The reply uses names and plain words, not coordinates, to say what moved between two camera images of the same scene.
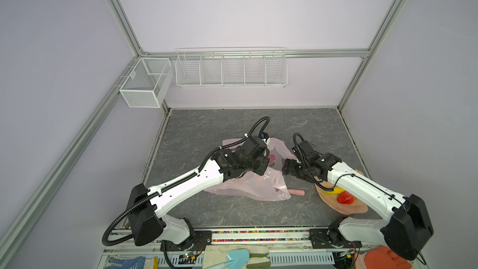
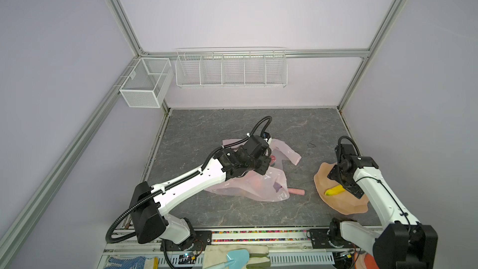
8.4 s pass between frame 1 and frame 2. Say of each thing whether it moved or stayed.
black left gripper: stayed
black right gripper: moved
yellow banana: stayed
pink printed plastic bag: stayed
